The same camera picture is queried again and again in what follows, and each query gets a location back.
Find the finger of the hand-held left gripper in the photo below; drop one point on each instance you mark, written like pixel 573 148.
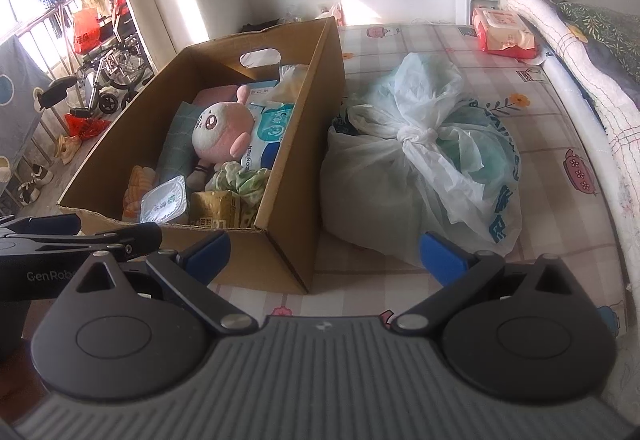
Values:
pixel 35 270
pixel 45 226

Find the green scrunched cloth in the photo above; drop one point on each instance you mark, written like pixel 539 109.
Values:
pixel 240 180

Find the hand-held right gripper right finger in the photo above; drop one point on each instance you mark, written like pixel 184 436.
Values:
pixel 442 257

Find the red wet wipes pack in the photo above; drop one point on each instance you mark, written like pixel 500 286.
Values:
pixel 500 27

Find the beige shoes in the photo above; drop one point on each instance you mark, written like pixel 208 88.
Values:
pixel 70 150

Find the white water dispenser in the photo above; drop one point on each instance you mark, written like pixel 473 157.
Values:
pixel 465 2

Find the orange plastic bag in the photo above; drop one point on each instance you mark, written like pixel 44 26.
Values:
pixel 85 32

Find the grey quilt with yellow print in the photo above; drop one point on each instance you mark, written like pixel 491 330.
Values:
pixel 615 75

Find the white quilted mattress pad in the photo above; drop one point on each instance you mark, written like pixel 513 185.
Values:
pixel 575 110

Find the teal towel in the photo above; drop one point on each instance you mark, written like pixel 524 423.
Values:
pixel 175 145

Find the gold tissue pack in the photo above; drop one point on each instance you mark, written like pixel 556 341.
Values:
pixel 215 212

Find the white tied plastic bag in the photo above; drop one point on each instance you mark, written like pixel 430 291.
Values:
pixel 390 200

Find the green leaf print pillow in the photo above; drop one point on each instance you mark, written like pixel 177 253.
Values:
pixel 605 27

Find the brown cardboard box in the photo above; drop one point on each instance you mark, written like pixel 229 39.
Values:
pixel 280 250

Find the black white sneaker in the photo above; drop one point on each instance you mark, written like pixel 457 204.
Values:
pixel 27 194
pixel 42 175

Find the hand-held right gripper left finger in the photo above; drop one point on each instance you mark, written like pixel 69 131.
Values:
pixel 207 254

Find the white fleece blanket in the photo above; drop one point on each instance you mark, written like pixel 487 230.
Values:
pixel 565 45

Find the wheelchair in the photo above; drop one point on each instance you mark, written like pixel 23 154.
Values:
pixel 115 65

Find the small white plastic bag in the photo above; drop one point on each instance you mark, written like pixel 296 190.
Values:
pixel 330 15

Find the orange white striped sock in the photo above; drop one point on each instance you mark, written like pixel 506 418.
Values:
pixel 137 190

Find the grey dotted cloth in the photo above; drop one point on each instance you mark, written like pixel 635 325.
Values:
pixel 20 110

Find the blue and white packet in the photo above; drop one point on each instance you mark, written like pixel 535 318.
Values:
pixel 270 130

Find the pink white plush toy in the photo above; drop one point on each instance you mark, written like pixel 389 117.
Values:
pixel 220 125

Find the white yogurt cup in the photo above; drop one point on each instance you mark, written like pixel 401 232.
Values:
pixel 165 200

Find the red plastic bag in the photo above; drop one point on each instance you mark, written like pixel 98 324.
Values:
pixel 90 127

